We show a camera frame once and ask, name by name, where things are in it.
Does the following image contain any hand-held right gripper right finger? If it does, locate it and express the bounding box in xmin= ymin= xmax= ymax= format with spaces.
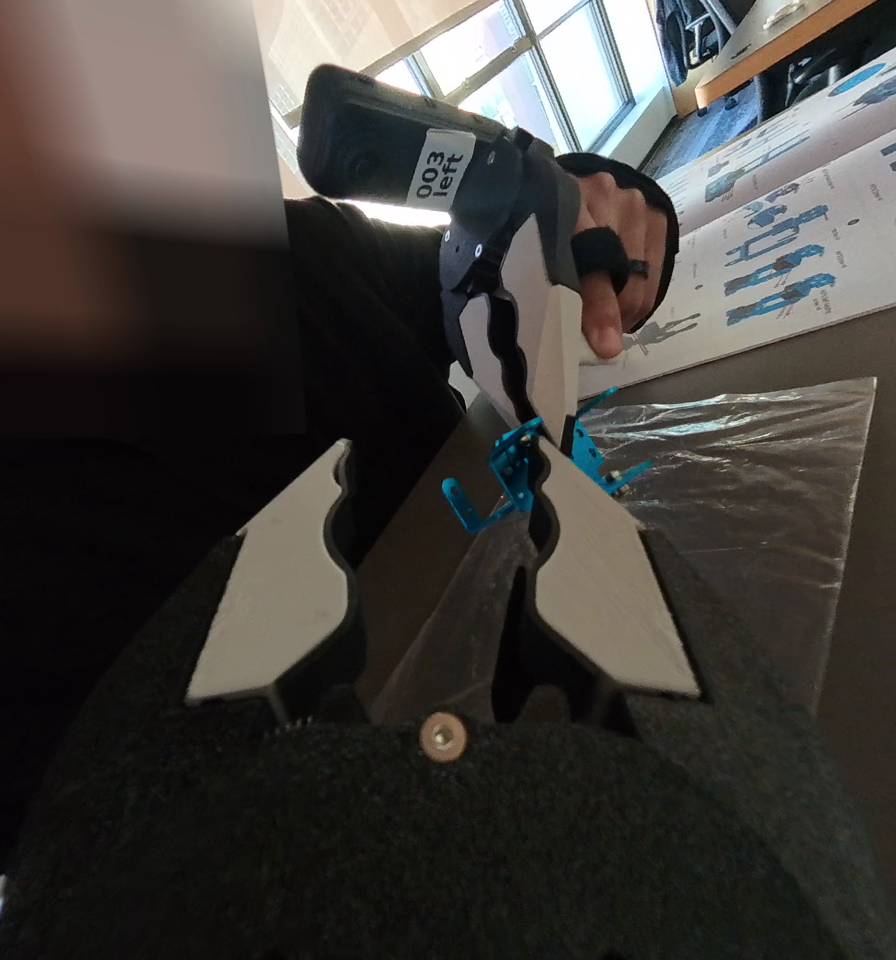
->
xmin=523 ymin=442 xmax=700 ymax=695

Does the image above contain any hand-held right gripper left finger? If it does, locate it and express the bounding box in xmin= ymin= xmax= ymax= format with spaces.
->
xmin=185 ymin=441 xmax=360 ymax=706

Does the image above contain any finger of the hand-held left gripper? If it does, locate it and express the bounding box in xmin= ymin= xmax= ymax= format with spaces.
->
xmin=463 ymin=296 xmax=536 ymax=426
xmin=504 ymin=221 xmax=585 ymax=444

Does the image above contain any blue metal bracket assembly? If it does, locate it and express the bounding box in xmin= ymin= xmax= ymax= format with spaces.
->
xmin=440 ymin=386 xmax=655 ymax=535

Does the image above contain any person's left forearm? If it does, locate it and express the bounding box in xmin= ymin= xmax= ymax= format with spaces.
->
xmin=556 ymin=152 xmax=680 ymax=335

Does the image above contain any desk with wooden edge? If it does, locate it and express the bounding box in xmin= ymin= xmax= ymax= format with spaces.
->
xmin=694 ymin=0 xmax=896 ymax=117

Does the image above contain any person's left hand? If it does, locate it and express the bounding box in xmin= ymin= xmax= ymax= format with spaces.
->
xmin=574 ymin=176 xmax=671 ymax=361

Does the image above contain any clear plastic bag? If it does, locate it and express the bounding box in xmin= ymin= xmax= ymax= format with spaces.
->
xmin=373 ymin=375 xmax=880 ymax=721

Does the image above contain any window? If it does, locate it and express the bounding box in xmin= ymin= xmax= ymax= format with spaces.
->
xmin=268 ymin=0 xmax=662 ymax=162

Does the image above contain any open instruction manual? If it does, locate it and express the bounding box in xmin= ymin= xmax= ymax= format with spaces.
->
xmin=577 ymin=41 xmax=896 ymax=399

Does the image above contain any black office chair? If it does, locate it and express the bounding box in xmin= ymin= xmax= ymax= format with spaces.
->
xmin=654 ymin=0 xmax=741 ymax=76

